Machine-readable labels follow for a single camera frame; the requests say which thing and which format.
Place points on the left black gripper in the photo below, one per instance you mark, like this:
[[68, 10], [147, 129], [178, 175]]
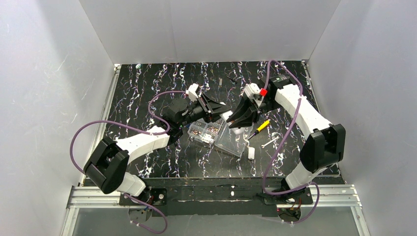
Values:
[[204, 103]]

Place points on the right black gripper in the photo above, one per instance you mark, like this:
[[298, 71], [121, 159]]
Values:
[[253, 106]]

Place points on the white remote control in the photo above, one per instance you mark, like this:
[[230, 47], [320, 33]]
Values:
[[224, 116]]

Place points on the white battery cover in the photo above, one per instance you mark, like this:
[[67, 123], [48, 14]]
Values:
[[251, 153]]

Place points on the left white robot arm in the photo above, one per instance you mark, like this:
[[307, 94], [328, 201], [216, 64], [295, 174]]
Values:
[[107, 166]]

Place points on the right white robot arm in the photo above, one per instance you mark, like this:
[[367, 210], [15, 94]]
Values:
[[324, 144]]

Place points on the clear plastic parts box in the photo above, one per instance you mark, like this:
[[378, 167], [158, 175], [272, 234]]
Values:
[[218, 135]]

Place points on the small silver wrench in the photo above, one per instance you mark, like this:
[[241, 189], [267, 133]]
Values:
[[269, 142]]

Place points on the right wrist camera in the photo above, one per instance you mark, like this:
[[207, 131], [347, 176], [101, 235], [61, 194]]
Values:
[[252, 91]]

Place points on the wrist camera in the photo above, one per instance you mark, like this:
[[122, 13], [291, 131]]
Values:
[[193, 92], [252, 91]]

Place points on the yellow handled screwdriver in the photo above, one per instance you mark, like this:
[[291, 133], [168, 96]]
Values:
[[259, 129]]

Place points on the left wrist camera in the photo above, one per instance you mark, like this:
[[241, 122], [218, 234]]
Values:
[[193, 92]]

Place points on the aluminium frame rail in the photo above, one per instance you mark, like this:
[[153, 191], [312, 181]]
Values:
[[331, 195]]

